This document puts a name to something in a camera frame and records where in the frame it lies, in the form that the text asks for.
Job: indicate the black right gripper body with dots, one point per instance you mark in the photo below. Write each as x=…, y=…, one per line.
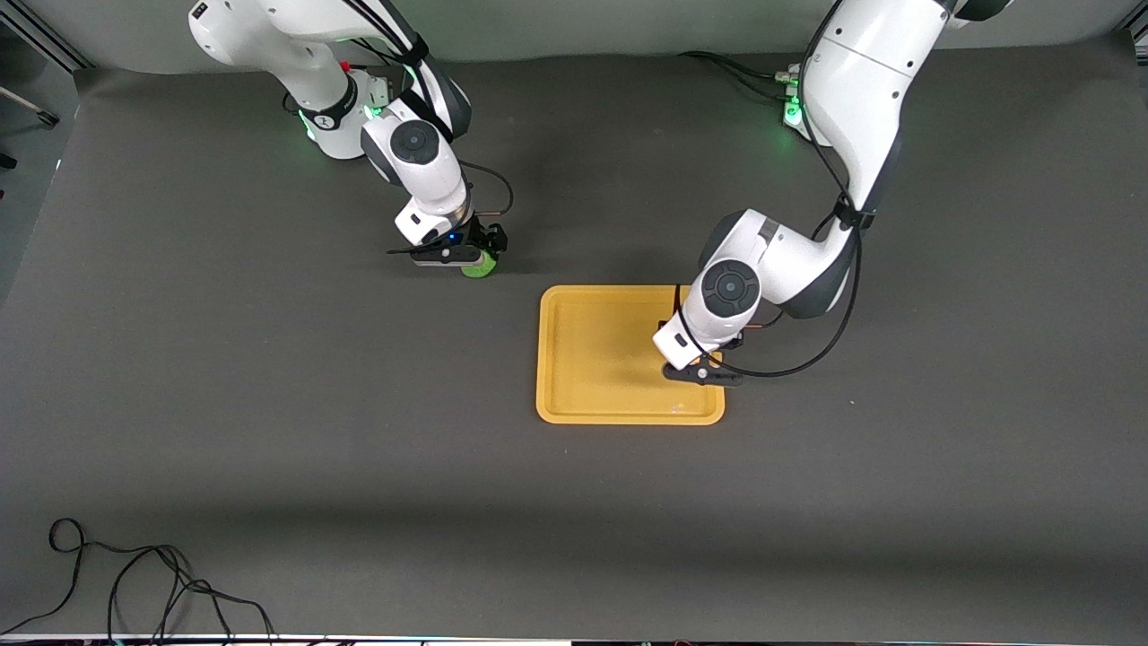
x=489, y=239

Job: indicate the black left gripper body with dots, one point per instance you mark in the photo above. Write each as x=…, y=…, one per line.
x=731, y=342

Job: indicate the green apple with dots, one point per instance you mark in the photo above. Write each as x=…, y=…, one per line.
x=481, y=269

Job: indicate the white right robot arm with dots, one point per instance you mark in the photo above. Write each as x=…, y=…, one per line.
x=305, y=54

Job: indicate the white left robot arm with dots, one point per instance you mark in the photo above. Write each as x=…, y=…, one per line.
x=861, y=81

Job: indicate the yellow plastic tray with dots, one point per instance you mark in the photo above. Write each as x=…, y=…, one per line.
x=592, y=359

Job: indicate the dark grey table mat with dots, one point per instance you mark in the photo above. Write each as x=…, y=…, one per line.
x=269, y=404

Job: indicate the aluminium frame profile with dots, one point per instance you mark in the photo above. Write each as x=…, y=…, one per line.
x=45, y=40

